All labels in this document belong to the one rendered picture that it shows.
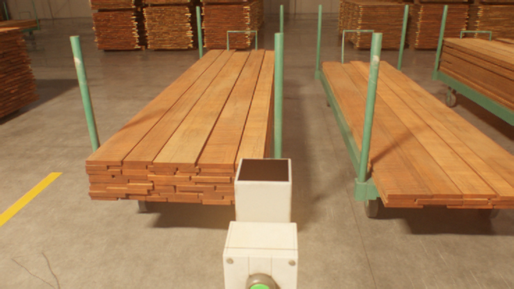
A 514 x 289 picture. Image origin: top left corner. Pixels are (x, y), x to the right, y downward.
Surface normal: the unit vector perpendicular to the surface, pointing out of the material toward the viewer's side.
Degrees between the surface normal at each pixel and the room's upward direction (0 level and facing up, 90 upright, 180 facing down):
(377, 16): 90
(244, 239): 0
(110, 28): 90
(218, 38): 90
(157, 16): 90
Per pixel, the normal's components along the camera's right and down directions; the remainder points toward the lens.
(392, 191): -0.01, -0.92
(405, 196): -0.07, 0.40
